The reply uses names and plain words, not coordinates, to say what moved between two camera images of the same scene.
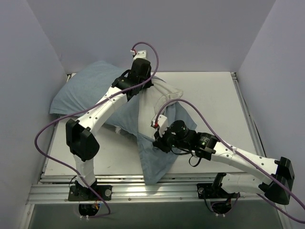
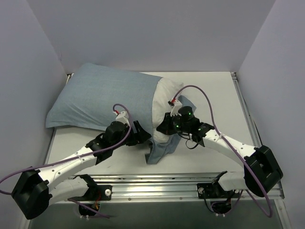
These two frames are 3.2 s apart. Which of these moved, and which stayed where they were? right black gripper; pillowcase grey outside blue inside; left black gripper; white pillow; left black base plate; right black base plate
Moved: left black gripper; white pillow; right black gripper; pillowcase grey outside blue inside
Stayed: right black base plate; left black base plate
